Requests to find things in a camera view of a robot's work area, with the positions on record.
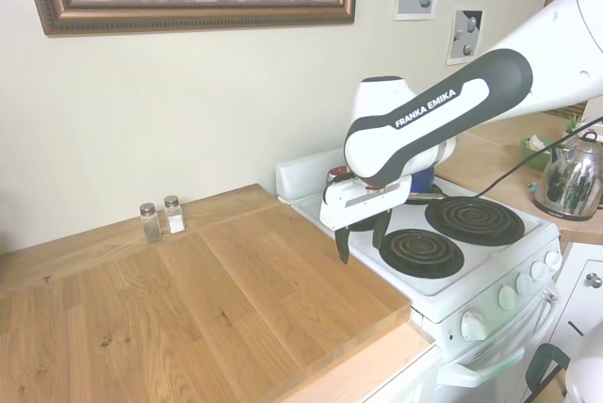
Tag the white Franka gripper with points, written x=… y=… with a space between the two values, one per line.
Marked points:
x=358 y=203

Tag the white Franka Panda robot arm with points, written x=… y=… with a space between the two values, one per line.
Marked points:
x=424 y=130

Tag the small black coil burner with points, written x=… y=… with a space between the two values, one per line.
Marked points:
x=421 y=254

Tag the blue enamel whistling kettle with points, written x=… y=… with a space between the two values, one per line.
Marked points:
x=425 y=179

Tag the large black coil burner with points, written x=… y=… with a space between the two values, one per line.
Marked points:
x=473 y=221

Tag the white electric stove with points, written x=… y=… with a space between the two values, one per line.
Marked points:
x=480 y=280

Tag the white stove knob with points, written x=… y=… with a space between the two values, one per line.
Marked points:
x=553 y=259
x=539 y=270
x=472 y=327
x=507 y=298
x=524 y=284

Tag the thick wooden butcher block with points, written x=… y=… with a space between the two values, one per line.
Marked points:
x=188 y=290

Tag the glass salt shaker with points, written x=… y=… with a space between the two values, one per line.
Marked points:
x=174 y=217

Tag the green box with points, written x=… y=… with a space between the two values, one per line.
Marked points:
x=537 y=153

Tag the glass pepper shaker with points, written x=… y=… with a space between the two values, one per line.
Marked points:
x=151 y=226

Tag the shiny steel electric kettle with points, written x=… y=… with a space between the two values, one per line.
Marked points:
x=570 y=177

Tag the small grey shapes poster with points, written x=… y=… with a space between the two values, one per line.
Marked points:
x=465 y=38

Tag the black C clamp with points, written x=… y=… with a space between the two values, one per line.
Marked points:
x=546 y=365

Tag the white cabinet with knob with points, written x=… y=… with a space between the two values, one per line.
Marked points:
x=581 y=299

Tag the small green plant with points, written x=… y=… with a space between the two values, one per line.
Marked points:
x=575 y=123

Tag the black wrist camera red mount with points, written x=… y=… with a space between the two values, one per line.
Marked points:
x=337 y=174

